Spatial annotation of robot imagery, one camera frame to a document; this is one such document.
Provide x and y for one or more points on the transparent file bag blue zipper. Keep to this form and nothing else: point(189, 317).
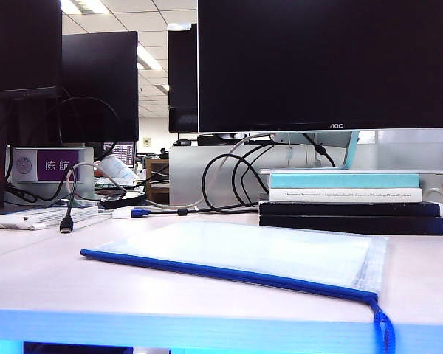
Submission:
point(243, 250)

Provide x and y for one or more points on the black computer mouse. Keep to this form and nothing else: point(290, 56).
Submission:
point(182, 142)

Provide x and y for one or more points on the wooden box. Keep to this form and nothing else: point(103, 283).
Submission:
point(157, 162)

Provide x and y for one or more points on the black flat device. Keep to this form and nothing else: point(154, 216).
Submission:
point(125, 202)

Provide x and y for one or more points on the small lit background monitor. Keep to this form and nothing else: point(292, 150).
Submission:
point(123, 151)

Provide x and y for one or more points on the white blue marker pen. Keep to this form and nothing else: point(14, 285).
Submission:
point(123, 213)

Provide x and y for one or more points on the white printed cylinder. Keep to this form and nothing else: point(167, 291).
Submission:
point(116, 167)

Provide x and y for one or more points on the narrow black monitor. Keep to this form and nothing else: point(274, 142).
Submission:
point(182, 73)

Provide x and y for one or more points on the teal book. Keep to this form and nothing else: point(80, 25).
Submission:
point(343, 180)

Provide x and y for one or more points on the white book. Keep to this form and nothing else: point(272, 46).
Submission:
point(354, 198)

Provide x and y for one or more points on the large black AOC monitor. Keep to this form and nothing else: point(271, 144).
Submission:
point(317, 66)

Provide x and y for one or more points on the black monitor rear side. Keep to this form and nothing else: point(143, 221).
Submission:
point(103, 66)

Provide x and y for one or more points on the purple and white name plate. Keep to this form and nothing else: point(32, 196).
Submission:
point(55, 165)

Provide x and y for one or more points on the folded newspaper stack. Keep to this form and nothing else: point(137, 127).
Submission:
point(40, 218)

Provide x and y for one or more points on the black monitor with button row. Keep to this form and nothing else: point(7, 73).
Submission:
point(22, 44)

